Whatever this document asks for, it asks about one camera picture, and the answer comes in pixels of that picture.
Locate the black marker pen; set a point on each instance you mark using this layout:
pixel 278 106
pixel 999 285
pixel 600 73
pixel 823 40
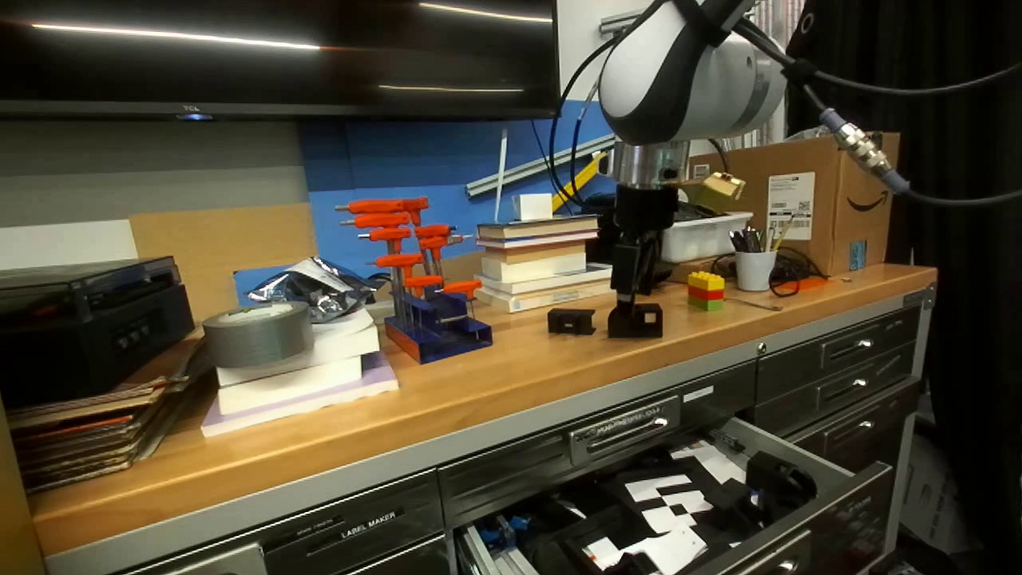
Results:
pixel 739 242

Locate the aluminium rail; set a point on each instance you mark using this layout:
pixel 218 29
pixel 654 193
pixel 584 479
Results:
pixel 546 163

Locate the cardboard shipping box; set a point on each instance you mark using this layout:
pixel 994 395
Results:
pixel 842 169

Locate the black curtain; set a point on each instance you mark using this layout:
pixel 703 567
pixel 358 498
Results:
pixel 961 321

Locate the stack of dark boards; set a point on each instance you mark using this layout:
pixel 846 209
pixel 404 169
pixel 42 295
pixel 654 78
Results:
pixel 97 434

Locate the thin red-edged book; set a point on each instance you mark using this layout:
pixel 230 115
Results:
pixel 537 242

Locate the brown cardboard sheet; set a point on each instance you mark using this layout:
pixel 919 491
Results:
pixel 224 251

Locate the white pen cup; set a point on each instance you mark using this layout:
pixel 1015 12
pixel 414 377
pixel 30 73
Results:
pixel 755 271

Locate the thick white book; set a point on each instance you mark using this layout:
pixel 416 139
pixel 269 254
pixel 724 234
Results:
pixel 532 265

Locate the black lugged plastic block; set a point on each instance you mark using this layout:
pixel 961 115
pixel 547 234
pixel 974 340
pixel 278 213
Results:
pixel 573 321

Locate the white paperback book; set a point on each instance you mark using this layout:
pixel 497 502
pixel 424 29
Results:
pixel 554 283
pixel 554 300

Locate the yellow red green brick stack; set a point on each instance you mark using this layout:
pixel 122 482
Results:
pixel 707 288

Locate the black electronics box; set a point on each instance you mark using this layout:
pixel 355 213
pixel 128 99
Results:
pixel 92 331

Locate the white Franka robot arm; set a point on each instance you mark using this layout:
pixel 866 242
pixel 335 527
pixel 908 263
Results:
pixel 683 73

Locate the white plastic bin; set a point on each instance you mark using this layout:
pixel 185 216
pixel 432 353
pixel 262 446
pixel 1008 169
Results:
pixel 707 238

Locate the black wall monitor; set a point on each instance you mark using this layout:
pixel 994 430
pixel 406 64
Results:
pixel 268 64

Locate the blue plastic piece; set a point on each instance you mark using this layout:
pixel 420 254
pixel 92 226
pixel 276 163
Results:
pixel 505 527

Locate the small white box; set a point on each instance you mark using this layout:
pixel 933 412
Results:
pixel 535 205

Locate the white foam board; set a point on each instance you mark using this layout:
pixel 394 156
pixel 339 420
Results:
pixel 64 245

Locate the white box with labels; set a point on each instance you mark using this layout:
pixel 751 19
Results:
pixel 650 551

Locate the small yellow box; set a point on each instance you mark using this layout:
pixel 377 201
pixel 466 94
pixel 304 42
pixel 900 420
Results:
pixel 721 193

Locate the blue wall panel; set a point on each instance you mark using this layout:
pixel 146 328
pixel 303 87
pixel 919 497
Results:
pixel 426 169

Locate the dark workbench drawer cabinet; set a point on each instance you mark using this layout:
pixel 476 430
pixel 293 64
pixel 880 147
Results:
pixel 499 474

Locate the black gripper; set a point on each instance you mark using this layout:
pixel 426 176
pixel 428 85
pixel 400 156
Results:
pixel 639 219

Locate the yellow black level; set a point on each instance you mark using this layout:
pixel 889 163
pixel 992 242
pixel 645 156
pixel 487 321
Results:
pixel 581 184

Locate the blue hex key stand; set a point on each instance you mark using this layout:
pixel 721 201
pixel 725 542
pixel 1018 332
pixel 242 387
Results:
pixel 442 336

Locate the gray cover book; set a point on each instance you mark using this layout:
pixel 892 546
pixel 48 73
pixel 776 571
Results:
pixel 537 229

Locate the yellow pencil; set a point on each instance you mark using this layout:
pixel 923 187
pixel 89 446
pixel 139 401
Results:
pixel 771 242

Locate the gray duct tape roll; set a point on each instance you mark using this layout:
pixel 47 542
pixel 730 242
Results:
pixel 260 332

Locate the gray metal tool drawer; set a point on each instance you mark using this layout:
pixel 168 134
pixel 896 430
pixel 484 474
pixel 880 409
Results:
pixel 842 523

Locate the silver rod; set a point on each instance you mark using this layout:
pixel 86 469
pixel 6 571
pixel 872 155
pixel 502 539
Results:
pixel 499 176

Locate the dark cabinet drawer front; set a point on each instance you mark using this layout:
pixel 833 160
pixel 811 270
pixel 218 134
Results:
pixel 864 427
pixel 859 382
pixel 864 344
pixel 624 427

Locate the black plastic part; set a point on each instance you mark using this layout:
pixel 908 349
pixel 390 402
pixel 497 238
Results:
pixel 779 482

